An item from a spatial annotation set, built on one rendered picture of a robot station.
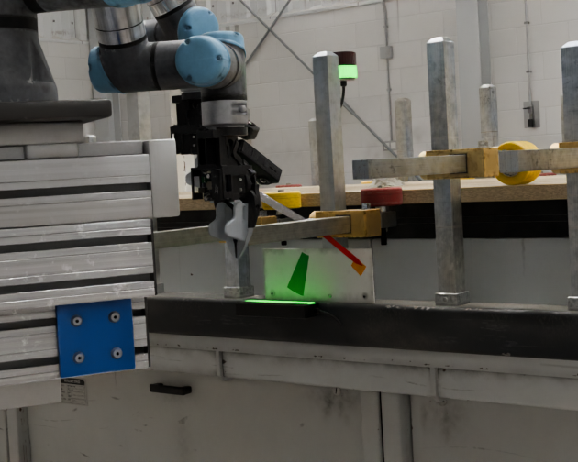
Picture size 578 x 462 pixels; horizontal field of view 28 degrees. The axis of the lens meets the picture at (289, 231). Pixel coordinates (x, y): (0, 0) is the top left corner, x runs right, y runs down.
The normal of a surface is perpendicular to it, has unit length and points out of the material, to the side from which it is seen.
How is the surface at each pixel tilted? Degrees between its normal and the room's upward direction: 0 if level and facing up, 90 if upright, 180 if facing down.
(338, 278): 90
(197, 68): 89
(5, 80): 73
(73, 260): 90
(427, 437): 90
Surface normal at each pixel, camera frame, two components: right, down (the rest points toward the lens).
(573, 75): -0.63, 0.07
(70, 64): 0.81, -0.01
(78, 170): 0.40, 0.03
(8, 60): 0.52, -0.29
